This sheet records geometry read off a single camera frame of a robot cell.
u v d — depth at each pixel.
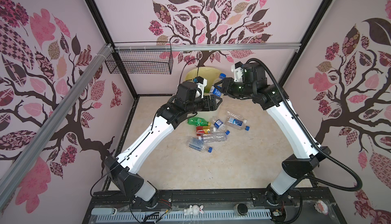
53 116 0.54
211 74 0.98
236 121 0.98
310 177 0.49
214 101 0.59
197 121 0.98
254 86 0.48
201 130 0.95
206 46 0.93
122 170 0.39
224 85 0.61
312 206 0.71
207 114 1.00
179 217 0.70
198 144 0.88
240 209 0.63
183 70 1.14
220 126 0.98
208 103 0.58
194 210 0.68
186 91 0.49
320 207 0.68
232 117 1.01
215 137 0.92
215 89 0.65
